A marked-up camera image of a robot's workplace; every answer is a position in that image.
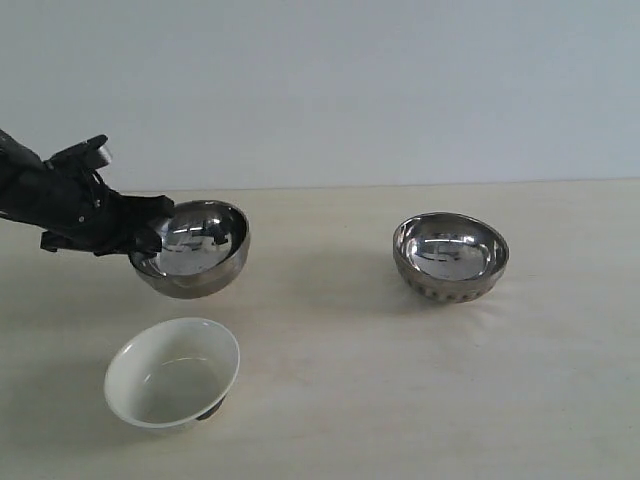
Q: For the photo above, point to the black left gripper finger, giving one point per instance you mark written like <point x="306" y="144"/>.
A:
<point x="145" y="210"/>
<point x="144" y="241"/>

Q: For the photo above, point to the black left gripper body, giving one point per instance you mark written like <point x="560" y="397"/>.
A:
<point x="83" y="213"/>

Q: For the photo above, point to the smooth steel bowl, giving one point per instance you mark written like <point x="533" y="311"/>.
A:
<point x="204" y="247"/>

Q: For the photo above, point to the white ceramic bowl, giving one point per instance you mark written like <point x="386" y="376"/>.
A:
<point x="173" y="375"/>

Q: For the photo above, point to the ribbed steel bowl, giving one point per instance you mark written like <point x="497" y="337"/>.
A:
<point x="449" y="257"/>

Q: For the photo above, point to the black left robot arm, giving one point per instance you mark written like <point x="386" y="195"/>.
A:
<point x="25" y="181"/>

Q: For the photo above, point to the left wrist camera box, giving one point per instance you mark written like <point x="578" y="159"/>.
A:
<point x="91" y="154"/>

